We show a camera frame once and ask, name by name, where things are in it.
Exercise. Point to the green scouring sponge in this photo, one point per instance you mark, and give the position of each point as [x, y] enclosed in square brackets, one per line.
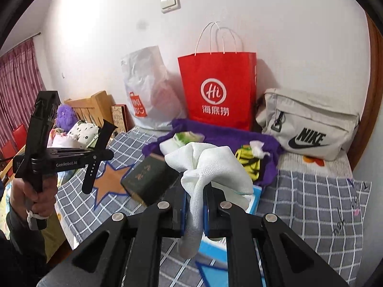
[183, 138]

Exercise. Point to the white fruit print mattress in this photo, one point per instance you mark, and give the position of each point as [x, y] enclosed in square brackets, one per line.
[340, 167]

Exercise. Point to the white tissue paper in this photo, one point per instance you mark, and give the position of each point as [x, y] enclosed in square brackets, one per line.
[257, 149]

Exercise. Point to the beige Nike waist bag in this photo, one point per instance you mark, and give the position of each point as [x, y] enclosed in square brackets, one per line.
[307, 123]

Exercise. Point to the white spotted pillow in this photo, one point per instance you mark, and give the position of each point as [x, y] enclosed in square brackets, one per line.
[84, 133]

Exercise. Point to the white fabric glove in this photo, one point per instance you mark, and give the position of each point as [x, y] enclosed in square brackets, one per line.
[201, 164]

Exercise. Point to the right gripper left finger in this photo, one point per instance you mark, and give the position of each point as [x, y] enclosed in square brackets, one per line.
[124, 250]

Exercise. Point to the yellow black small pouch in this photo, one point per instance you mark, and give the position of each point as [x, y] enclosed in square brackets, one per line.
[253, 166]

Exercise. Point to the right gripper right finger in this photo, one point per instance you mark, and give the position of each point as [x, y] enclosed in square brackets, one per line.
[283, 259]

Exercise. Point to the red striped curtain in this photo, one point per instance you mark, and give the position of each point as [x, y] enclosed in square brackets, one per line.
[20, 82]

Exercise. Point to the person's left hand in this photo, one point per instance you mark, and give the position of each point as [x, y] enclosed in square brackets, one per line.
[42, 203]

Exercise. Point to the blue star felt mat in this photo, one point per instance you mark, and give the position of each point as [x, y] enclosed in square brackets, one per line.
[213, 276]

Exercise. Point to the white Miniso plastic bag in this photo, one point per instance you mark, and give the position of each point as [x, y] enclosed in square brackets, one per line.
[152, 101]

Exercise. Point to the wooden headboard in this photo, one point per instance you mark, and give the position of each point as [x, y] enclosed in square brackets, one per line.
[95, 109]

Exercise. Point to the pastel blanket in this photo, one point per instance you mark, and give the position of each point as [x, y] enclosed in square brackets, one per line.
[60, 139]

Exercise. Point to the purple plush toy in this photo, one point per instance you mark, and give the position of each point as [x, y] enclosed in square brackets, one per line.
[66, 117]

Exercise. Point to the dark green box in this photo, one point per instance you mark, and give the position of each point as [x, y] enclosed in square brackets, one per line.
[147, 182]

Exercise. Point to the brown star felt mat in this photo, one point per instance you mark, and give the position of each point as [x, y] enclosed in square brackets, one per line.
[109, 182]

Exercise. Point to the wall light switch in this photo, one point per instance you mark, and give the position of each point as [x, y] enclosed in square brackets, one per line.
[169, 5]

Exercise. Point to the grey checked bed sheet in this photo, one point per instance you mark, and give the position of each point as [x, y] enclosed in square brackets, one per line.
[326, 212]

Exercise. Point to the blue tissue pack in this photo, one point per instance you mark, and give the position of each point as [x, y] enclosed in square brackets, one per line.
[226, 230]

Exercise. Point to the patterned book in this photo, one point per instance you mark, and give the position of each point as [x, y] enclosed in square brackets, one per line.
[121, 118]

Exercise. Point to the purple towel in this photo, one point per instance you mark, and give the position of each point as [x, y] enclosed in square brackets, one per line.
[222, 136]

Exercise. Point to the wooden door frame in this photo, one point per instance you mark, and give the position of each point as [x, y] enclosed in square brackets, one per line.
[373, 97]

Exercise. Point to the red paper shopping bag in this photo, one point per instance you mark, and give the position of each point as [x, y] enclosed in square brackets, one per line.
[220, 87]

